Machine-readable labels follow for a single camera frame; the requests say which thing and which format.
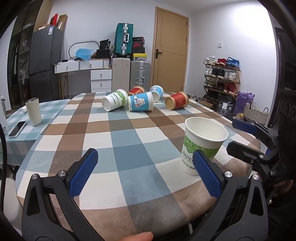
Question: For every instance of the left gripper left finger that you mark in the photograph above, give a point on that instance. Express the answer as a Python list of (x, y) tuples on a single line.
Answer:
[(49, 209)]

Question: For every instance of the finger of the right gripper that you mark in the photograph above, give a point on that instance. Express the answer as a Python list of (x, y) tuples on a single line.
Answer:
[(252, 156), (267, 136)]

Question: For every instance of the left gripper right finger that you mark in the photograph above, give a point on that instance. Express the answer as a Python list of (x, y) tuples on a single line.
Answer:
[(240, 211)]

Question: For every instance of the white green paper cup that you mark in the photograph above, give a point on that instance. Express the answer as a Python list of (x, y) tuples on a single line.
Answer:
[(201, 134), (115, 100)]

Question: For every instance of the red gold paper cup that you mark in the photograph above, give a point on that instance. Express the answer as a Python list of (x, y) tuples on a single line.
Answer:
[(177, 100)]

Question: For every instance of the blue white paper cup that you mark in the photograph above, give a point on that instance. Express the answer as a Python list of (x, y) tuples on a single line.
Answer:
[(157, 92)]

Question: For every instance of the blue rabbit paper cup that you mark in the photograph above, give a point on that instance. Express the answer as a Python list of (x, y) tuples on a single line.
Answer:
[(141, 102)]

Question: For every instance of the red cup behind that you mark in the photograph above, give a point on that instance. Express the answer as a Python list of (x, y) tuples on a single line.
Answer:
[(136, 90)]

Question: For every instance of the person's right hand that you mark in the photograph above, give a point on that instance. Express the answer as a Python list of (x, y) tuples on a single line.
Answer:
[(283, 186)]

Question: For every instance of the person's left hand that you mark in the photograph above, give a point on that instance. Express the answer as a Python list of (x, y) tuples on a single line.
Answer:
[(144, 236)]

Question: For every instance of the woven basket bag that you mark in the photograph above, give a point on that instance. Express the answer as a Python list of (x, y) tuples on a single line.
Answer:
[(254, 114)]

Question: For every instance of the purple bag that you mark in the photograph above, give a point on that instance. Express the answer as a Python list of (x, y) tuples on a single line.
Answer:
[(243, 98)]

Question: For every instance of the black printed bag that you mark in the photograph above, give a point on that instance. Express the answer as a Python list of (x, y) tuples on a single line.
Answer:
[(225, 105)]

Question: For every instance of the shoe rack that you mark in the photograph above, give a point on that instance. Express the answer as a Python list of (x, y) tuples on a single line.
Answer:
[(222, 76)]

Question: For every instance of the light blue checkered cloth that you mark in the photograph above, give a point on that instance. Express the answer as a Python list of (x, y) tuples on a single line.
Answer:
[(18, 147)]

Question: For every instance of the smartphone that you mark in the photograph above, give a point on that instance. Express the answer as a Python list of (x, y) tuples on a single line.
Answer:
[(17, 129)]

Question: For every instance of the checkered tablecloth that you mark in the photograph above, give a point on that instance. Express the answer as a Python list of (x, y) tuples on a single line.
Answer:
[(138, 184)]

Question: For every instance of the white tumbler mug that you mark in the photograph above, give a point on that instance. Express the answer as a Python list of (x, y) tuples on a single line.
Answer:
[(33, 109)]

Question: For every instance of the wooden door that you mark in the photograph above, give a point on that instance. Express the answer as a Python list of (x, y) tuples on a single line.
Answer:
[(170, 50)]

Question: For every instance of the silver suitcase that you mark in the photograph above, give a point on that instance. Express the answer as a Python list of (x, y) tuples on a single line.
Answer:
[(140, 71)]

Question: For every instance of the stack of shoe boxes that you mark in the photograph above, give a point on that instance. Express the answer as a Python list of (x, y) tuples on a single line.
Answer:
[(138, 48)]

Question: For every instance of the white drawer desk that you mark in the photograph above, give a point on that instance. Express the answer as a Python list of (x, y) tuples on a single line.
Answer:
[(78, 76)]

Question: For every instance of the beige suitcase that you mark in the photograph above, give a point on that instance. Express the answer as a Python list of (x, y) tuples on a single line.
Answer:
[(120, 74)]

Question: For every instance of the teal suitcase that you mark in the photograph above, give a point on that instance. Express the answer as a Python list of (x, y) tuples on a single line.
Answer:
[(123, 40)]

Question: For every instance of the blue plastic bag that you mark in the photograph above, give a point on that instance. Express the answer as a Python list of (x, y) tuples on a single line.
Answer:
[(84, 53)]

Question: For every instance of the black refrigerator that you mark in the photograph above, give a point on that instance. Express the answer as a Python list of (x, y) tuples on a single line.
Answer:
[(45, 52)]

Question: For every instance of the dark glass cabinet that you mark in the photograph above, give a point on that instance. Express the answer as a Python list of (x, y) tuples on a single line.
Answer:
[(33, 16)]

